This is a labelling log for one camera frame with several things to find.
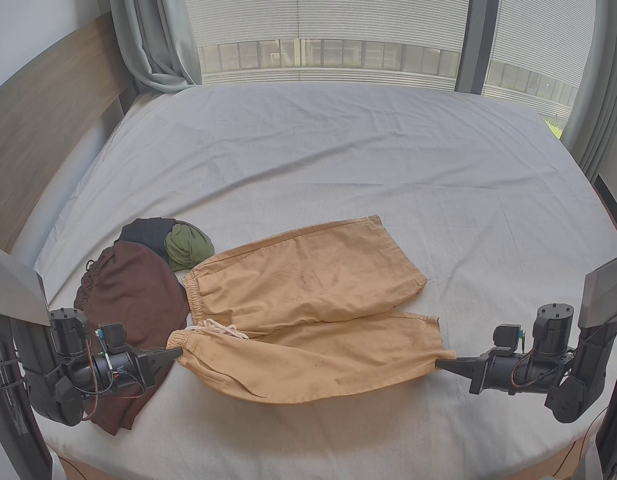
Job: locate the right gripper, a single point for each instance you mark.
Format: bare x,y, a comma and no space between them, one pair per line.
493,373

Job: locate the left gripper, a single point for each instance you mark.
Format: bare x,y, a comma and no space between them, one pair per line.
133,368

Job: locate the tan shorts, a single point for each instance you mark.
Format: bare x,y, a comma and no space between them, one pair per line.
313,288

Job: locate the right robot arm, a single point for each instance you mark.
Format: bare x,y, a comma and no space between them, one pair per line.
603,293

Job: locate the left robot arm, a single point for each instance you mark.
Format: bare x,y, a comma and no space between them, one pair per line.
13,283

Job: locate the bed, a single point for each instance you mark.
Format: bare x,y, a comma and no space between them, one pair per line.
338,168

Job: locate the brown shorts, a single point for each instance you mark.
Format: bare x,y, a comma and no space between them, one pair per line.
133,293

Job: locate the green garment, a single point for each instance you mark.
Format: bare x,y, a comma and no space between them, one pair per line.
188,248

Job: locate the black garment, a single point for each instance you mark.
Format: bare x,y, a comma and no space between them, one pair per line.
143,235

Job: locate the grey-green curtain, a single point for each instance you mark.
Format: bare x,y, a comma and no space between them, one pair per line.
148,28
606,68

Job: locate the window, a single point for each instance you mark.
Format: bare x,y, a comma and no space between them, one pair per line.
476,28

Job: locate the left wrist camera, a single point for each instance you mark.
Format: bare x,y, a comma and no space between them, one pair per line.
111,335

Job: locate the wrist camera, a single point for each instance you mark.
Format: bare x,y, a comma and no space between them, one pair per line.
111,335
507,335

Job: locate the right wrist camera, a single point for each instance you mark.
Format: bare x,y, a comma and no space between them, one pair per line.
507,335

